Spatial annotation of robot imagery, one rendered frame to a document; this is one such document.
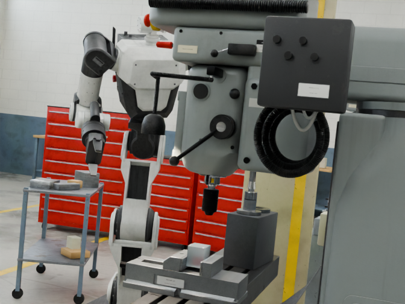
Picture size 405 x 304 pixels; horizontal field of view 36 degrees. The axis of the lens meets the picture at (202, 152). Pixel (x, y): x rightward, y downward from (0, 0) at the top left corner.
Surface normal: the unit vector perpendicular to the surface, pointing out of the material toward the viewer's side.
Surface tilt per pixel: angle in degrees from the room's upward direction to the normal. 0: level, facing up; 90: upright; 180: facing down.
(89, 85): 124
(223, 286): 90
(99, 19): 90
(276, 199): 90
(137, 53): 63
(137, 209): 71
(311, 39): 90
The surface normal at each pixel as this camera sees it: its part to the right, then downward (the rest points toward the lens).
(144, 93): 0.31, 0.38
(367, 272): -0.31, 0.00
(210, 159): -0.33, 0.47
